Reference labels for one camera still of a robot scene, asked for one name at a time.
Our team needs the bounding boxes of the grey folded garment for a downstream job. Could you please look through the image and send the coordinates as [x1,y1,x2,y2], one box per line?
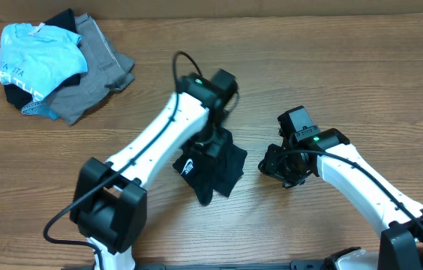
[45,13,134,125]

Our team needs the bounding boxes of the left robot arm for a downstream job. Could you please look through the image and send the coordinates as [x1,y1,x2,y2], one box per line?
[70,70,238,269]

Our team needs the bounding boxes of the light blue folded t-shirt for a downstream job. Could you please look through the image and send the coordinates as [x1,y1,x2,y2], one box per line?
[0,23,88,120]

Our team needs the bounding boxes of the black folded garment in pile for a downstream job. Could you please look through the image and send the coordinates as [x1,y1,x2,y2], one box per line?
[4,8,81,110]

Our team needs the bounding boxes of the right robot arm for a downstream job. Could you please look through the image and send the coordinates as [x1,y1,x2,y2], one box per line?
[258,106,423,270]

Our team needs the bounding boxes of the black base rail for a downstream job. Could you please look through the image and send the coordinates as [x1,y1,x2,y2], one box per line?
[61,259,327,270]

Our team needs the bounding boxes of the dark navy t-shirt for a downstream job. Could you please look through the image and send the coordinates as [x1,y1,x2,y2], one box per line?
[172,128,248,206]

